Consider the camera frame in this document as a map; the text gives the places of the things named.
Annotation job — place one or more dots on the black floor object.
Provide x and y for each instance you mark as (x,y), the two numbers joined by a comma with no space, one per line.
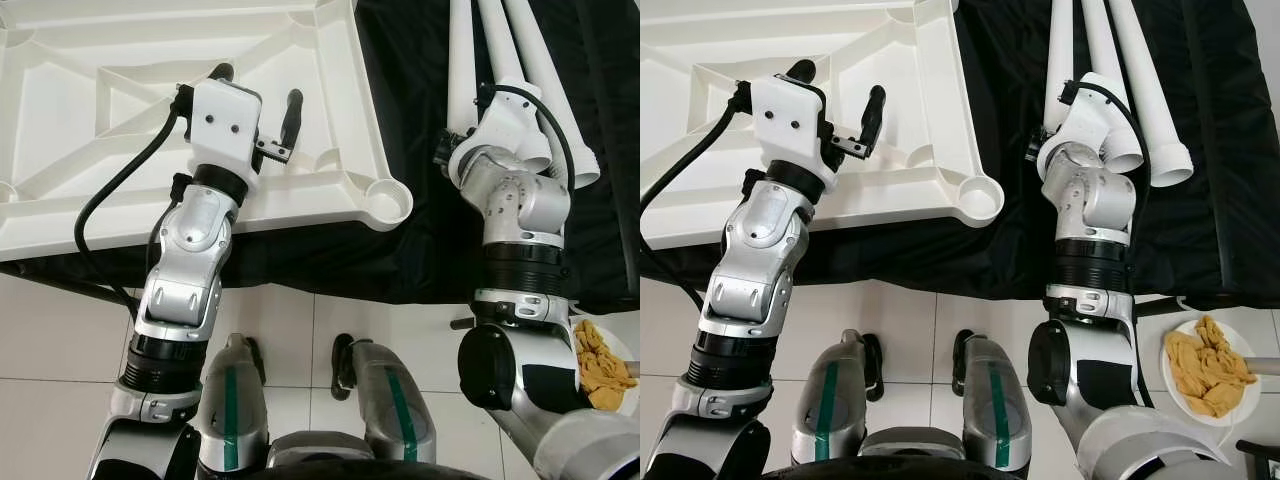
(1262,455)

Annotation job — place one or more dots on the silver right robot leg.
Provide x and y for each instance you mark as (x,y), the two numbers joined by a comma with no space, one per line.
(395,410)
(1000,410)

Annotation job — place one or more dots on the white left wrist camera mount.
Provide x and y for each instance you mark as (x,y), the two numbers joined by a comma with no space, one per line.
(225,125)
(790,120)

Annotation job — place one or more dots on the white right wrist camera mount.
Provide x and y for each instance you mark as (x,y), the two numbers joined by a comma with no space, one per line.
(1090,115)
(500,125)

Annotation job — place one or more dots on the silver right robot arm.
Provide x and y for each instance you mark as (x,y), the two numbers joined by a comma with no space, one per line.
(520,200)
(1090,195)

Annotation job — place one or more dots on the silver robot leg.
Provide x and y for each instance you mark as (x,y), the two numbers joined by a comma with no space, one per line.
(232,410)
(1000,410)
(830,400)
(395,410)

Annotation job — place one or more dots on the silver left robot leg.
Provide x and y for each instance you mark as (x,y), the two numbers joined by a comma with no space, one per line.
(830,400)
(232,410)

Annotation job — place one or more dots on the white plate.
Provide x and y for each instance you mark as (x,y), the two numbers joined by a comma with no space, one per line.
(1240,342)
(628,352)

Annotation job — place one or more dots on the grey metal tube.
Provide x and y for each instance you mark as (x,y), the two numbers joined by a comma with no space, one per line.
(1262,366)

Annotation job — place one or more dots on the black cloth table cover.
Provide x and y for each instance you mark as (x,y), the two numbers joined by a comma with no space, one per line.
(1000,265)
(420,250)

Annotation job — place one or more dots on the black robot torso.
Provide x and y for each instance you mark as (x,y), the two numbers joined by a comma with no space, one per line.
(930,472)
(340,472)

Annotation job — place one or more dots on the white plastic table top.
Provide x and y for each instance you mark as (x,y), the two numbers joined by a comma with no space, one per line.
(700,100)
(60,100)

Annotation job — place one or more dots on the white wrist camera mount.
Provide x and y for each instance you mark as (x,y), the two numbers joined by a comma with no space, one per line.
(500,125)
(1090,115)
(225,125)
(790,120)

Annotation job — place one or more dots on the black metal frame bar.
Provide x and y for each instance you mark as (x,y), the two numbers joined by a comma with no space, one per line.
(463,323)
(90,288)
(1160,308)

